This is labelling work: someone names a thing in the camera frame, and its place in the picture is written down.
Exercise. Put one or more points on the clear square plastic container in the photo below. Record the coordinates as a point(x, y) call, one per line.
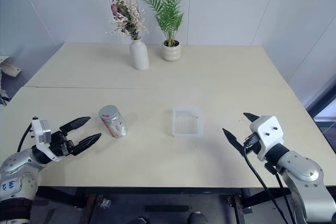
point(187, 123)

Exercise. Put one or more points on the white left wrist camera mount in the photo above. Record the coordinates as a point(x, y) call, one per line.
point(39, 129)

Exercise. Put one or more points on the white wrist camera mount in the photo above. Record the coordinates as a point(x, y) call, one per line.
point(267, 132)
point(39, 129)

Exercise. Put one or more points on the metal caster bracket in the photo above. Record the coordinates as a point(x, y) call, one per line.
point(106, 203)

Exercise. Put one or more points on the dried flower bouquet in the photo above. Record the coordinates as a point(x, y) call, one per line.
point(125, 15)

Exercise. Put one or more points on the cream ribbed plant pot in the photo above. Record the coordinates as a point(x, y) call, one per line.
point(171, 51)

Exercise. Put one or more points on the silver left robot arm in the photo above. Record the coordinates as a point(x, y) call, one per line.
point(18, 166)

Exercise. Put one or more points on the white ceramic vase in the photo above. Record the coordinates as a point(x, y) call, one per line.
point(139, 54)

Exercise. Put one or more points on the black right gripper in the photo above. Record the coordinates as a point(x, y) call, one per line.
point(252, 142)

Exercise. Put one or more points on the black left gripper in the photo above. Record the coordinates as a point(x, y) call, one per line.
point(61, 144)

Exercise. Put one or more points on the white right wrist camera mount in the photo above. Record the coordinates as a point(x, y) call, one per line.
point(267, 132)

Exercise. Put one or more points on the beige object beside table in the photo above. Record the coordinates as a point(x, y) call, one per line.
point(9, 68)

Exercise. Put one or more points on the dark rounded shape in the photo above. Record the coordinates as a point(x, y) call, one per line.
point(197, 218)
point(140, 221)

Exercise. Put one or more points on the green palm plant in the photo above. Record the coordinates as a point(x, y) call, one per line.
point(168, 11)

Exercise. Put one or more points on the black flat bar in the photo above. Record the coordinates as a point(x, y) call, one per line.
point(166, 208)

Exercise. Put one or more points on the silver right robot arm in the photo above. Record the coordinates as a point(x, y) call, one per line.
point(302, 174)

